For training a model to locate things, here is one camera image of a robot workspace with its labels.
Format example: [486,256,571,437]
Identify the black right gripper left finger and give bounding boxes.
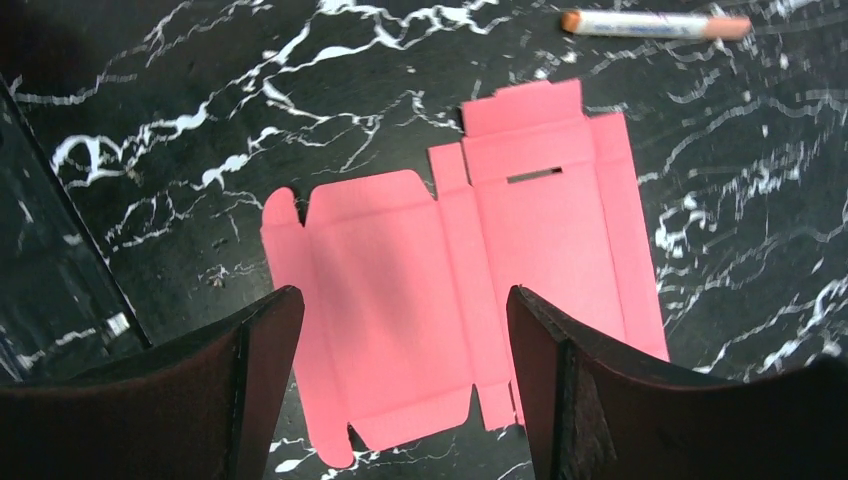
[1,286,304,479]

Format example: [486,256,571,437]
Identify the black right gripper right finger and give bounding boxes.
[507,286,847,479]

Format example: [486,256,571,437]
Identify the pink cardboard box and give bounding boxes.
[261,80,668,468]

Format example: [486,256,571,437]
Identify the orange capped white marker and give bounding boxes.
[561,10,752,40]

